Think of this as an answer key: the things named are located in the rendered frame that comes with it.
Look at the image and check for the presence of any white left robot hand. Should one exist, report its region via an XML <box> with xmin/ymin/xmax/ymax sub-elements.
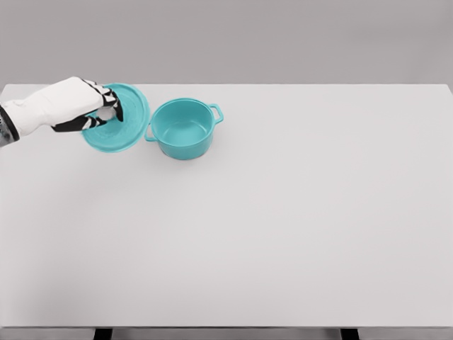
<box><xmin>39</xmin><ymin>76</ymin><xmax>125</xmax><ymax>133</ymax></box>

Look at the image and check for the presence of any teal pot lid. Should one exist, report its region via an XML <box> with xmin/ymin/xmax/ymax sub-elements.
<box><xmin>81</xmin><ymin>82</ymin><xmax>151</xmax><ymax>154</ymax></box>

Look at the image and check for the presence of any teal pot with handles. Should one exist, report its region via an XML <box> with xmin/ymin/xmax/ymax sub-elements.
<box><xmin>144</xmin><ymin>98</ymin><xmax>225</xmax><ymax>161</ymax></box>

